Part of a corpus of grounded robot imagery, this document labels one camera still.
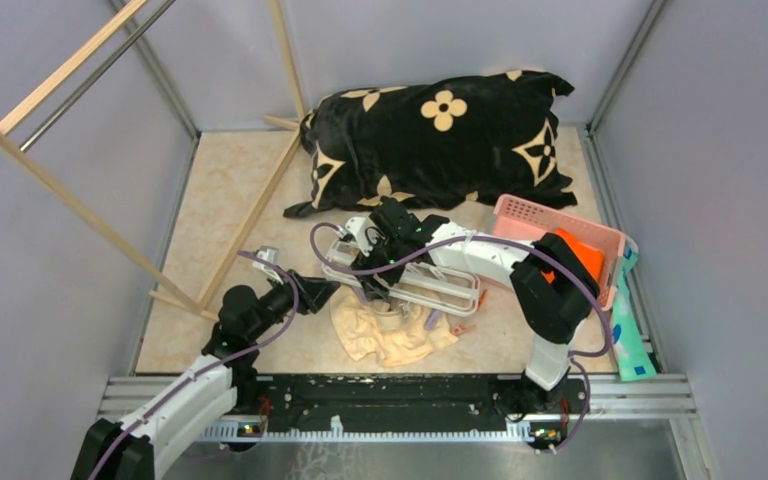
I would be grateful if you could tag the cream boxer underwear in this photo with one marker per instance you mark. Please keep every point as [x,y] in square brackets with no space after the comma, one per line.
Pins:
[390,333]

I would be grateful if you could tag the purple clothespin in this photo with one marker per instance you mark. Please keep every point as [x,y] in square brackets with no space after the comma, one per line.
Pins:
[432,319]

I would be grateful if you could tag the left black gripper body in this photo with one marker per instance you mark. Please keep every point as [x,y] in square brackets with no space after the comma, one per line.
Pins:
[306,304]

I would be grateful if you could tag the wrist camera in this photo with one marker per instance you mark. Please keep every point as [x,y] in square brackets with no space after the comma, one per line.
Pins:
[267,257]
[360,228]

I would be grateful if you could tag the wooden drying rack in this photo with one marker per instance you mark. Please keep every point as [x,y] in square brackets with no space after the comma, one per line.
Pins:
[123,151]

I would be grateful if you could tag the metal rack rod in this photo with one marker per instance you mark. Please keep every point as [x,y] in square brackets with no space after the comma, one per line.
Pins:
[133,37]

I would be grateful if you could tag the black floral pillow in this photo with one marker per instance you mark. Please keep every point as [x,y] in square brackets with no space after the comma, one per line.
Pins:
[436,146]

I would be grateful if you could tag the white clip hanger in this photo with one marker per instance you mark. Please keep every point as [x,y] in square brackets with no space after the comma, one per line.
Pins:
[438,288]

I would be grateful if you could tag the orange clothespin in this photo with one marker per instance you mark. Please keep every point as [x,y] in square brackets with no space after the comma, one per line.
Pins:
[482,299]

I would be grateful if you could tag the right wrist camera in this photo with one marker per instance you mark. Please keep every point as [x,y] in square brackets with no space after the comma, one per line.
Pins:
[360,228]

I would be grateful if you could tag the pink plastic basket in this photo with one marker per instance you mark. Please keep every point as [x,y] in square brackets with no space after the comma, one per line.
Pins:
[597,246]

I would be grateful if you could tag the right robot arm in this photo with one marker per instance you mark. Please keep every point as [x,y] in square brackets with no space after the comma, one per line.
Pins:
[554,289]

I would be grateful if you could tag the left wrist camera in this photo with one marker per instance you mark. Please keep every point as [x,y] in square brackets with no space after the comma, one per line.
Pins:
[267,257]

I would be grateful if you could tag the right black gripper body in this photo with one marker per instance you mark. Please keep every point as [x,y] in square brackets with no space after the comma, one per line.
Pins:
[383,254]

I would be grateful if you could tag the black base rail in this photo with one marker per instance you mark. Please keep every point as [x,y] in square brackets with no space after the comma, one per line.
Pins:
[296,408]

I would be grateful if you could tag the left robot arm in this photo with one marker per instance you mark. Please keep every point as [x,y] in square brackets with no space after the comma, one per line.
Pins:
[145,443]

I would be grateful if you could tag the orange underwear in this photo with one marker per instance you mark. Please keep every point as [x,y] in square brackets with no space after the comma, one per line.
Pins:
[591,259]

